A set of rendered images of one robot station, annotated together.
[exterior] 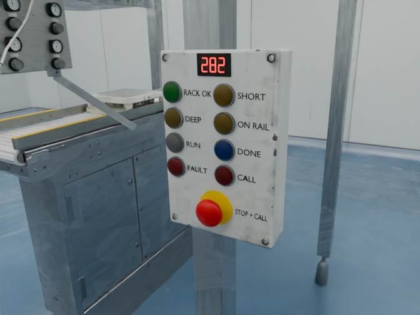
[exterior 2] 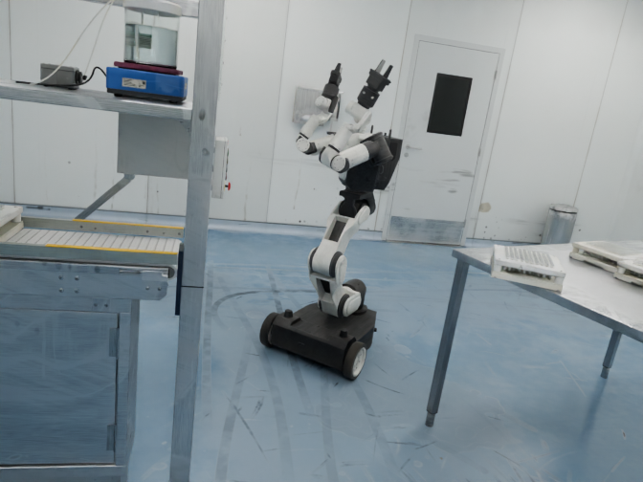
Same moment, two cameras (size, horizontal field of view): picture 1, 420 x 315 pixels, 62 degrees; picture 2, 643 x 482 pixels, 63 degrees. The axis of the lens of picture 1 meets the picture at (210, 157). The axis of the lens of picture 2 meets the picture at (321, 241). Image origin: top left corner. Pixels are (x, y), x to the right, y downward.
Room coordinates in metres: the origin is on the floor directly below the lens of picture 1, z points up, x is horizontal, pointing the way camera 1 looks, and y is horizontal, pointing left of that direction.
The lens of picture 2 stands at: (1.74, 2.06, 1.43)
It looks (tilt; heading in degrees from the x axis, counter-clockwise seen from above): 15 degrees down; 227
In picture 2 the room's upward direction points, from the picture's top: 8 degrees clockwise
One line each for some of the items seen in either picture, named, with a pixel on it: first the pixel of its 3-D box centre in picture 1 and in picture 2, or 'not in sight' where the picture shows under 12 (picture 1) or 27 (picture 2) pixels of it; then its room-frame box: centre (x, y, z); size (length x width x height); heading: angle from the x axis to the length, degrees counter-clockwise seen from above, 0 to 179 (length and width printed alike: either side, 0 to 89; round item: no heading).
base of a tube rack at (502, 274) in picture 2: not in sight; (523, 272); (-0.16, 1.19, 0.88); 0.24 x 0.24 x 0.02; 32
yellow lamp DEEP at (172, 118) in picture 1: (172, 118); not in sight; (0.48, 0.05, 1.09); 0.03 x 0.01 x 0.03; 60
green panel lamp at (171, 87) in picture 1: (171, 92); not in sight; (0.48, 0.05, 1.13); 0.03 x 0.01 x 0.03; 60
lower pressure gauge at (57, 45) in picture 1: (56, 46); not in sight; (1.04, 0.43, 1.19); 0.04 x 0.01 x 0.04; 150
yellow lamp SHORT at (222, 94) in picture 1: (223, 95); not in sight; (0.44, -0.02, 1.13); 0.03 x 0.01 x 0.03; 60
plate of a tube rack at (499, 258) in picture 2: not in sight; (526, 259); (-0.16, 1.19, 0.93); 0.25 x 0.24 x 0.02; 32
